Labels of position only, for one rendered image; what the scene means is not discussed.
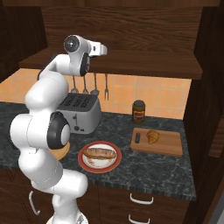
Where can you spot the jam jar with black lid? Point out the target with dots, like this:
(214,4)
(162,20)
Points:
(138,112)

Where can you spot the dark wood wall cabinet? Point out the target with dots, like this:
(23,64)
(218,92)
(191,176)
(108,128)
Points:
(140,35)

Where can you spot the silver four-slot toaster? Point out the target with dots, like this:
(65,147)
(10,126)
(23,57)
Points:
(84,116)

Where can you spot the dark wood drawer front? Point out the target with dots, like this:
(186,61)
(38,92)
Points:
(169,204)
(163,220)

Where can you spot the dark wood corner cabinet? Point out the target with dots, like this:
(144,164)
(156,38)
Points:
(20,32)

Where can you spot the hanging metal ladle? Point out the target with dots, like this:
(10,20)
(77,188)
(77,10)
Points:
(94,91)

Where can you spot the dark wood cupboard door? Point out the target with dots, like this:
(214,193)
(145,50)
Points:
(14,201)

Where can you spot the hanging metal spatula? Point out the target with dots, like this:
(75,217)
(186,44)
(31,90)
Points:
(85,89)

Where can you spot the round wooden board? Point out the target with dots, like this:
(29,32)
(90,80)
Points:
(61,153)

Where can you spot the hanging metal whisk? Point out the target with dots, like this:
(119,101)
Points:
(74,89)

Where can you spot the wooden cutting board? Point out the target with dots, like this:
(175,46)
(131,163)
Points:
(169,143)

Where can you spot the tall dark wood cabinet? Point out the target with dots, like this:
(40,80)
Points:
(207,87)

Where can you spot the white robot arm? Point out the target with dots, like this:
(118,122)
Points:
(43,96)

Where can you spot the white plate with red rim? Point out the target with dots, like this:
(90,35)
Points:
(99,166)

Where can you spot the hanging metal fork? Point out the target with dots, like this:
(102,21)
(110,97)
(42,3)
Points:
(106,92)

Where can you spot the brown baguette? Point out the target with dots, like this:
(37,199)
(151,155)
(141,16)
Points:
(99,153)

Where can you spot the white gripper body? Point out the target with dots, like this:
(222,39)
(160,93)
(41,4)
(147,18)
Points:
(100,49)

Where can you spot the golden croissant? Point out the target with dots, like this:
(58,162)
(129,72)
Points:
(152,136)

